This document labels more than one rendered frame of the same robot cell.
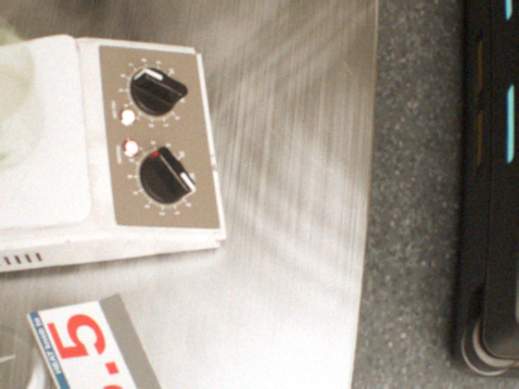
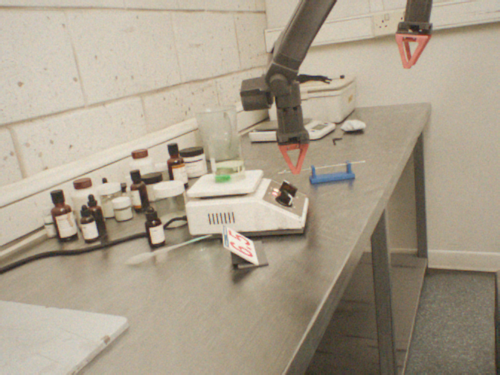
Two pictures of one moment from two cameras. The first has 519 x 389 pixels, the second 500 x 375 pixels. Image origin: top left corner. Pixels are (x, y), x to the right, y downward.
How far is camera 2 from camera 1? 0.73 m
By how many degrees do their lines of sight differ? 60
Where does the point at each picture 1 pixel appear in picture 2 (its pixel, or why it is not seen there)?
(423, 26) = not seen: outside the picture
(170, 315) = (278, 245)
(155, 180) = (280, 199)
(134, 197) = (271, 199)
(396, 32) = not seen: outside the picture
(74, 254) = (246, 218)
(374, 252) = not seen: outside the picture
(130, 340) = (260, 247)
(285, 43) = (341, 205)
